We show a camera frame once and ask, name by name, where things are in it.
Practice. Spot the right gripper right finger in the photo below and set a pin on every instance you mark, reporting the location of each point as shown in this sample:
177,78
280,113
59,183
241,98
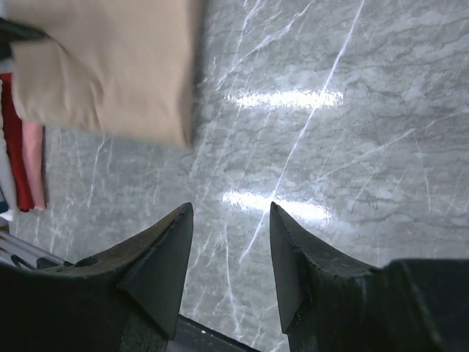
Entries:
329,301

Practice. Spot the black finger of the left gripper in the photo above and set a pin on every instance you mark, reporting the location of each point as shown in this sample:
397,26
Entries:
14,32

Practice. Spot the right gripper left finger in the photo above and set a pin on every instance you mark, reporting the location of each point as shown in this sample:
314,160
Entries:
126,298

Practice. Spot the beige t shirt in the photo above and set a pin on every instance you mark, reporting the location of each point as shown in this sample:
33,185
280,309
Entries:
120,68

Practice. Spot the black base beam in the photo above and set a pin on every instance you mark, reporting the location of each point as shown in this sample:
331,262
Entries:
194,337

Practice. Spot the red folded t shirt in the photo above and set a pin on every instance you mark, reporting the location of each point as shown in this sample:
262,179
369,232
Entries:
13,133

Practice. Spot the blue folded printed t shirt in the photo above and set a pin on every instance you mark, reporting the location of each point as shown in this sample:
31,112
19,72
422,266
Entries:
4,207

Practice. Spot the aluminium rail frame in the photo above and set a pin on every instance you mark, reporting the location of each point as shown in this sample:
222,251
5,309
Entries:
21,254

